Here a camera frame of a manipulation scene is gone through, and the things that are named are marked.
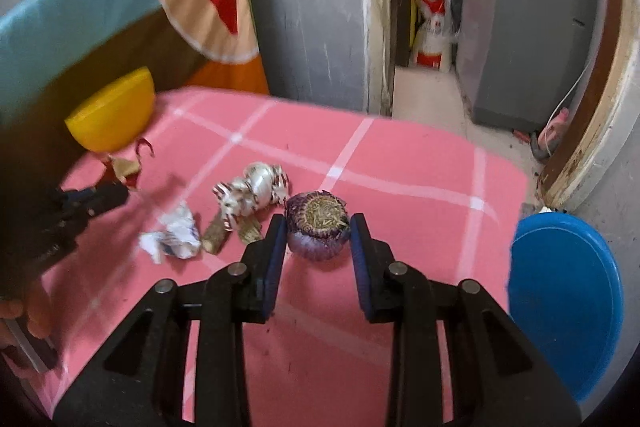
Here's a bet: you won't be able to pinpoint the wooden door frame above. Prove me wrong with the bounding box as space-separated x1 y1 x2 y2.
350 0 640 214

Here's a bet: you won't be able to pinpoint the white crumpled paper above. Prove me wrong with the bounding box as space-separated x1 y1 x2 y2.
139 202 202 265

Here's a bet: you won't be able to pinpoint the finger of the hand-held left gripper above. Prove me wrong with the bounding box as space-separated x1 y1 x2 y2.
54 183 130 233

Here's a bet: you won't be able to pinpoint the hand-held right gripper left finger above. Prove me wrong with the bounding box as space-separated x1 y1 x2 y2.
52 213 288 427

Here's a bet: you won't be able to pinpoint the person's left hand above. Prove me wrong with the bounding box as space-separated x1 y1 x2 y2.
0 279 54 341

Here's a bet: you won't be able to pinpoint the pink checked tablecloth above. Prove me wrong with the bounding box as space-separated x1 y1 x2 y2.
30 87 531 427

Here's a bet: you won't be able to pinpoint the blue plastic bucket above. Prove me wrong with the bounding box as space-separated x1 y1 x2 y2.
507 213 625 404

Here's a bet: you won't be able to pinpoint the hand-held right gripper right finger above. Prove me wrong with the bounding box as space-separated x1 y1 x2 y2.
349 213 583 427

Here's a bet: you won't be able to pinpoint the grey washing machine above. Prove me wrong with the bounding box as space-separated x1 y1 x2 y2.
455 0 600 130

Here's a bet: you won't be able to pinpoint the pink slipper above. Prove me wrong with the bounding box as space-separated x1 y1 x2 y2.
537 107 571 148

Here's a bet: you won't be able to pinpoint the red white striped wrapper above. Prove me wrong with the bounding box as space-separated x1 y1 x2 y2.
212 162 291 233

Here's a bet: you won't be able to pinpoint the brown gold wrapper pieces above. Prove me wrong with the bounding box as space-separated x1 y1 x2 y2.
201 212 233 255

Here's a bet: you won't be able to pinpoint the red brown wrapper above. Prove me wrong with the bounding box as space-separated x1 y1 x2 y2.
97 137 155 192

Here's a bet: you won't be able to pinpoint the white red sack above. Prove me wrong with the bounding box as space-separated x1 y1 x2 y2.
412 0 456 72

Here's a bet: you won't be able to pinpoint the yellow bowl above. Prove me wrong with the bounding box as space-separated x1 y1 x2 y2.
64 67 157 154

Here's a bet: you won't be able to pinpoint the white cable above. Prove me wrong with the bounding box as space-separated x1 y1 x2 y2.
547 52 603 158

